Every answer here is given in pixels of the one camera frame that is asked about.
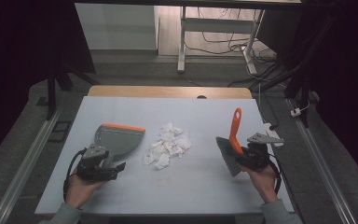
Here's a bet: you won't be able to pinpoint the aluminium rail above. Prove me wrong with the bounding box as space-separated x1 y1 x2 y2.
0 104 65 224
287 98 358 224

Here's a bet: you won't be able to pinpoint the grey dustpan with orange edge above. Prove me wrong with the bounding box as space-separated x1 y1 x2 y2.
93 122 146 169

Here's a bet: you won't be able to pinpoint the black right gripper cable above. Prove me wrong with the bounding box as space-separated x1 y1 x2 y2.
268 153 282 195

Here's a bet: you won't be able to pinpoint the orange-handled grey brush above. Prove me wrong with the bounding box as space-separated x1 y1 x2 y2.
215 106 246 177

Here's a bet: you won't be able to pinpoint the black floor cables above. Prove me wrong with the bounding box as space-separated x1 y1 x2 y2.
185 7 278 88

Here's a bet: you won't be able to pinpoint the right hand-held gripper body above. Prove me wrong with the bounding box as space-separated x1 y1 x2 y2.
243 133 285 172

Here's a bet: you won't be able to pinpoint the person's left hand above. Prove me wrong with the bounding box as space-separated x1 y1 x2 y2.
64 172 105 209

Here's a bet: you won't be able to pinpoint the black metal stand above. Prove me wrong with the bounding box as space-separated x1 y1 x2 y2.
255 0 339 129
45 60 98 121

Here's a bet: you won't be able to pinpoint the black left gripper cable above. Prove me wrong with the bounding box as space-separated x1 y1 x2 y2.
62 148 88 202

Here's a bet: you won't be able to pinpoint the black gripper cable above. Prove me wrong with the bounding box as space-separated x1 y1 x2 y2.
268 153 282 195
62 148 88 202

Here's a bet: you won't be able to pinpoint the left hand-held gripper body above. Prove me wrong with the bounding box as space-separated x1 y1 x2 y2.
76 144 119 182

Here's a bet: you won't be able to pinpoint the dark curtain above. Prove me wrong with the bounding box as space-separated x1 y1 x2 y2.
301 0 358 189
0 0 97 171

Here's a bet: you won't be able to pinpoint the person's right hand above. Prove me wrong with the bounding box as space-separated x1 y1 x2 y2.
239 162 279 204

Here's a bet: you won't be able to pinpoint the white desk frame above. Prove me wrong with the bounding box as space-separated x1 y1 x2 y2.
176 6 267 76

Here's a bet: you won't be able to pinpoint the pile of white paper scraps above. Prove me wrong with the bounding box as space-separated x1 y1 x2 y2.
142 122 193 171

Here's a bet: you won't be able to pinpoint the wooden table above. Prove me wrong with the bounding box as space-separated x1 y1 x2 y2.
88 85 254 100

